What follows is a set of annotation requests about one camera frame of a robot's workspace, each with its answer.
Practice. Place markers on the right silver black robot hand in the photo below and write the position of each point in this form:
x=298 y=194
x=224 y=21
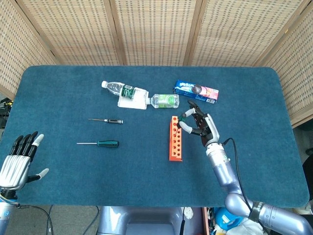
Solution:
x=207 y=127

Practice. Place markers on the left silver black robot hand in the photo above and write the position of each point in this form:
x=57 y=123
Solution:
x=13 y=171

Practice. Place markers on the stubby green black screwdriver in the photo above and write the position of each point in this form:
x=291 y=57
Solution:
x=181 y=118

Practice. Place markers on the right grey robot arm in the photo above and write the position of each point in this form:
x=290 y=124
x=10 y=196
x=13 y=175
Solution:
x=225 y=171

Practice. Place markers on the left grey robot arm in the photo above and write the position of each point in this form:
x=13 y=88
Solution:
x=5 y=215

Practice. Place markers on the orange tool holder block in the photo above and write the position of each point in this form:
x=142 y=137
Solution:
x=174 y=147

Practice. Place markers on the black precision screwdriver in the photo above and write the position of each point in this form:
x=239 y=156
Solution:
x=115 y=121

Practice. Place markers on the long green black screwdriver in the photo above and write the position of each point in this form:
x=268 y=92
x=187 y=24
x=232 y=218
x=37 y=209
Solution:
x=107 y=143

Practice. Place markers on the blue cookie box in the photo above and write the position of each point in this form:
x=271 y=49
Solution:
x=190 y=89

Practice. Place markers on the light green label water bottle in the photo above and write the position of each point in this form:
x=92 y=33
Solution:
x=166 y=100

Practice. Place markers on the black equipment stand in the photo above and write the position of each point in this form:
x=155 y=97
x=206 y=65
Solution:
x=3 y=115

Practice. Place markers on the white round plate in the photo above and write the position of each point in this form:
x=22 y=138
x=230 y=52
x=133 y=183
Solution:
x=187 y=213

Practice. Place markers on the dark green label water bottle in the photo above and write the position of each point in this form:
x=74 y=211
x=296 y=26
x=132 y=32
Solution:
x=127 y=91

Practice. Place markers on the blue white plastic item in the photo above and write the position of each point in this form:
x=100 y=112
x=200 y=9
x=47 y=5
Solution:
x=221 y=218

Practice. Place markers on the blue felt table cover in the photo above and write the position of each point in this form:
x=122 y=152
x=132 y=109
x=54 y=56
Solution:
x=122 y=176

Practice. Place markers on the woven wicker folding screen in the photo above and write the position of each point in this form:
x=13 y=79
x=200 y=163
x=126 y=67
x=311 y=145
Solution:
x=156 y=29

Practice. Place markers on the grey robot torso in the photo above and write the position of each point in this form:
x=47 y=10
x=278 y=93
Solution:
x=146 y=220

